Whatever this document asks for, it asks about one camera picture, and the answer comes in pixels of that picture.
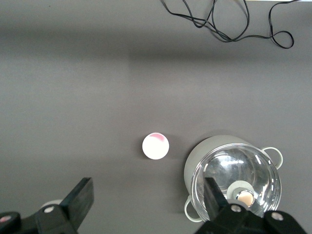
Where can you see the glass lid with metal knob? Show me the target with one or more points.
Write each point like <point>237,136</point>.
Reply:
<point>243,165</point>

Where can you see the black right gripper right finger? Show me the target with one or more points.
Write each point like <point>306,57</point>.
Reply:
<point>231,221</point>

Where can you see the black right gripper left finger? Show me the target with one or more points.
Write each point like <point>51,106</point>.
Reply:
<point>61,219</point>

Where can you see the pink plastic cup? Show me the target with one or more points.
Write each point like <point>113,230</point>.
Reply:
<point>156,146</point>

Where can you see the dark grey table cover sheet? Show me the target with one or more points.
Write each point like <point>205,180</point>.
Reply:
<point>73,97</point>

